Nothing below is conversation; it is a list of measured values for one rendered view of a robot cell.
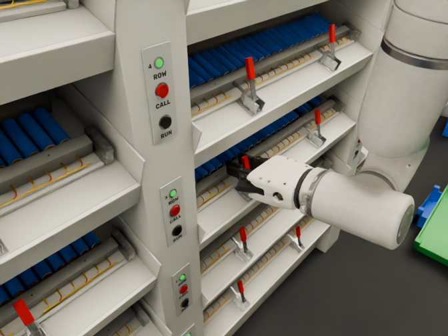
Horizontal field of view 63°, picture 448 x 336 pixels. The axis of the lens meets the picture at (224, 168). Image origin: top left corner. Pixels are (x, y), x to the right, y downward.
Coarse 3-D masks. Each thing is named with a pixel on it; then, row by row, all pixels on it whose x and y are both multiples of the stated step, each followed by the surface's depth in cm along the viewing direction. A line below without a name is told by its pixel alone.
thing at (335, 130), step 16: (320, 96) 104; (336, 96) 102; (336, 112) 102; (352, 112) 100; (304, 128) 93; (320, 128) 95; (336, 128) 97; (352, 128) 102; (304, 144) 90; (304, 160) 86; (208, 192) 73; (208, 208) 71; (224, 208) 72; (240, 208) 73; (208, 224) 68; (224, 224) 69; (208, 240) 68
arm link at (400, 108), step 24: (384, 48) 40; (384, 72) 40; (408, 72) 38; (432, 72) 37; (384, 96) 41; (408, 96) 39; (432, 96) 39; (360, 120) 46; (384, 120) 43; (408, 120) 41; (432, 120) 42; (384, 144) 44; (408, 144) 43; (384, 168) 59; (408, 168) 57
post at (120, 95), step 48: (144, 0) 38; (96, 96) 46; (144, 96) 43; (144, 144) 46; (192, 144) 53; (144, 192) 49; (192, 192) 57; (144, 240) 57; (192, 240) 63; (192, 288) 70
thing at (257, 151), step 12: (324, 108) 97; (300, 120) 91; (312, 120) 95; (288, 132) 87; (264, 144) 82; (276, 144) 86; (288, 144) 87; (204, 180) 71; (216, 180) 72; (204, 192) 72
